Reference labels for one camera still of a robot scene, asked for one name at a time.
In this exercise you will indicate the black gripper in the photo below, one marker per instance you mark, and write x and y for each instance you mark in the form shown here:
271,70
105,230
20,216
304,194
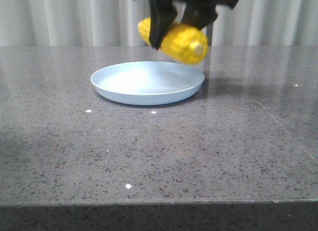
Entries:
197,13

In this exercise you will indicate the yellow corn cob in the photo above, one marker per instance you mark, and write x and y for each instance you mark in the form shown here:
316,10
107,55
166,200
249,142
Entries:
185,44

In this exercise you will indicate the light blue round plate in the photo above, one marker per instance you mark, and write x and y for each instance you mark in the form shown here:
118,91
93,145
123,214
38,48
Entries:
147,83

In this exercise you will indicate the white curtain right panel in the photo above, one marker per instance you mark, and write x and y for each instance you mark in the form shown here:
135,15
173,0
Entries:
268,23

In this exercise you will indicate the white curtain panel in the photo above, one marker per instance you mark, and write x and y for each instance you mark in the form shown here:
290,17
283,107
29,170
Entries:
71,22
268,23

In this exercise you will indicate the white curtain left panel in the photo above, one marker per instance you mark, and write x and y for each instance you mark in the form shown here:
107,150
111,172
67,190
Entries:
71,22

